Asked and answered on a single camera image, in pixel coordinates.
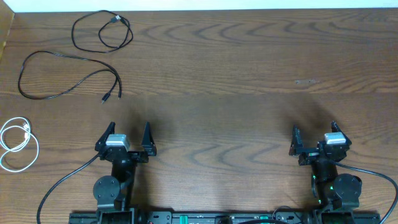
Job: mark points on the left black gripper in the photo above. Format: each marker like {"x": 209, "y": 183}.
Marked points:
{"x": 148, "y": 145}

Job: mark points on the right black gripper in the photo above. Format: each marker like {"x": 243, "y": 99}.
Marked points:
{"x": 297, "y": 145}

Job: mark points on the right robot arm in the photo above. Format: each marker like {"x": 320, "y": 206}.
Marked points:
{"x": 337, "y": 194}

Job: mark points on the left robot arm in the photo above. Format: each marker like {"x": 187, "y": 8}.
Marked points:
{"x": 113, "y": 192}

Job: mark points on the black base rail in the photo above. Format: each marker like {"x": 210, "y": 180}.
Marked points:
{"x": 168, "y": 217}

